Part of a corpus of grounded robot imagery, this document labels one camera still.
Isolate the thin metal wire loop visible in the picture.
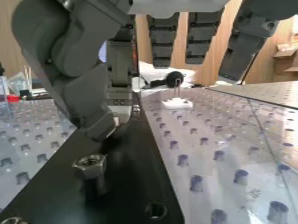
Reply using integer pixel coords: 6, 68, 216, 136
173, 78, 184, 100

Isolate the flat white block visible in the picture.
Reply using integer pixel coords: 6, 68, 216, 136
161, 97, 195, 111

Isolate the large steel hex nut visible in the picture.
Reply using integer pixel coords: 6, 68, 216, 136
71, 153, 108, 180

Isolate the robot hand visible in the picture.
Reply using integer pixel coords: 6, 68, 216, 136
10, 0, 298, 143

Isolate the black plate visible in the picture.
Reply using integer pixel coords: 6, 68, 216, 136
0, 96, 187, 224

